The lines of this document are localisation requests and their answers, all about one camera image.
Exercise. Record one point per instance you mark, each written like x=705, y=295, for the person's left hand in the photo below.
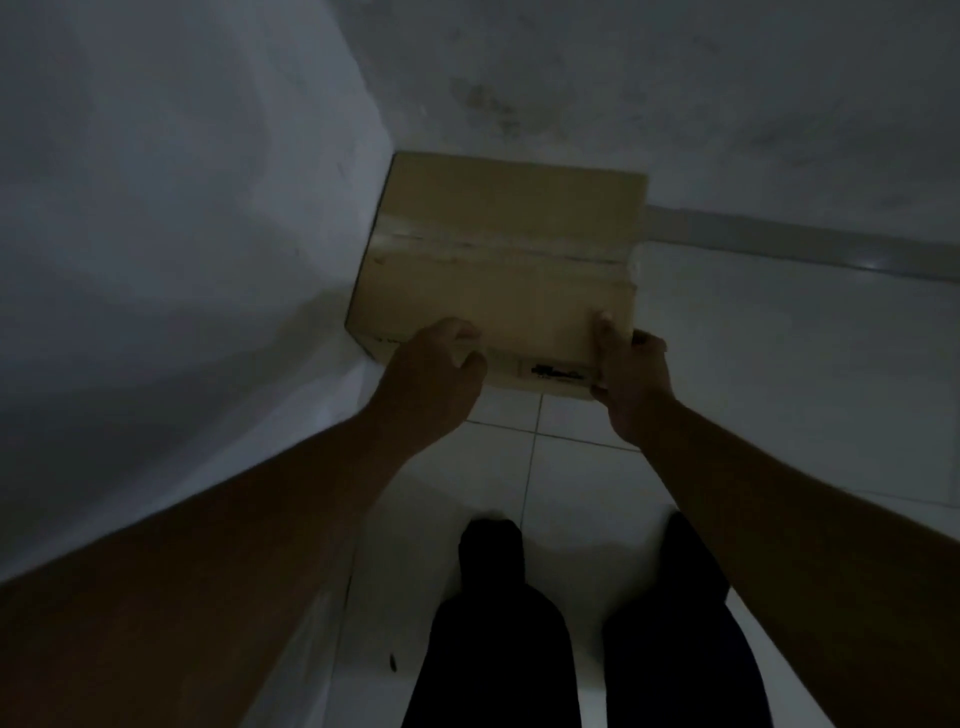
x=431, y=382

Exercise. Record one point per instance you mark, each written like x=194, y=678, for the person's right hand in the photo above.
x=634, y=390

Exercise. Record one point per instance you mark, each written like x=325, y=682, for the person's left thumb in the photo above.
x=466, y=361

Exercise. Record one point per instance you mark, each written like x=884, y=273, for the person's right thumb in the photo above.
x=609, y=345

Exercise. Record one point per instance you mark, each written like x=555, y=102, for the brown cardboard box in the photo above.
x=499, y=270

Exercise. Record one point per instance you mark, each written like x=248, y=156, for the person's left forearm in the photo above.
x=202, y=570

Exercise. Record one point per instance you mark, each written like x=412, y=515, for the person's right forearm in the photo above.
x=810, y=570

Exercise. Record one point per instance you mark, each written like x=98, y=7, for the white skirting board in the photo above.
x=802, y=241

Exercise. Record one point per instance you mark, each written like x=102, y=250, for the person's black trousers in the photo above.
x=585, y=637

